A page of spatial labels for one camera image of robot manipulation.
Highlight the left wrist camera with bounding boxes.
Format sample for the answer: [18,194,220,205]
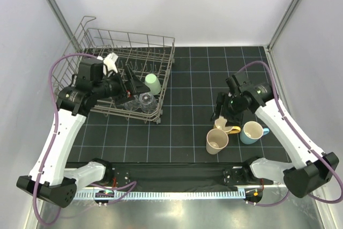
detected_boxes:
[97,52,118,75]

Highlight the large clear faceted glass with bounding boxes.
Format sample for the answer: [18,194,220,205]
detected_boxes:
[139,92,158,114]

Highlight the small clear faceted glass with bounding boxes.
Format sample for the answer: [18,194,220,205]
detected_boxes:
[123,95,140,112]

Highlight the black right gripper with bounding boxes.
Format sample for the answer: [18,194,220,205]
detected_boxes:
[210,92,248,128]

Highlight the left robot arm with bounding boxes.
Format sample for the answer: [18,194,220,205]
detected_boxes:
[17,54,150,208]

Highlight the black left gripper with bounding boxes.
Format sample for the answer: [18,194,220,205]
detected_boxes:
[93,64,150,105]

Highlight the beige cup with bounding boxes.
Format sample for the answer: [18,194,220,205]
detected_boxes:
[206,128,229,154]

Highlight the white cable duct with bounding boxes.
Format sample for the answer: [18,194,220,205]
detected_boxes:
[74,189,245,201]

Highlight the grey wire dish rack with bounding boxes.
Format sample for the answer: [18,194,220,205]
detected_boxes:
[49,16,175,123]

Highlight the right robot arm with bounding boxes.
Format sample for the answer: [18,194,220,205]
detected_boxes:
[211,72,339,198]

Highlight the yellow mug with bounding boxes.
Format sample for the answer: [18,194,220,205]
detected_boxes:
[213,116,241,135]

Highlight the light green cup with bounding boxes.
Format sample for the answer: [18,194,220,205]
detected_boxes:
[145,73,161,95]

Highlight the black gridded mat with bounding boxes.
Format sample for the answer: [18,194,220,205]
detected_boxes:
[68,46,289,163]

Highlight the blue mug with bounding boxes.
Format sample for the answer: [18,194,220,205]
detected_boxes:
[240,121,270,145]

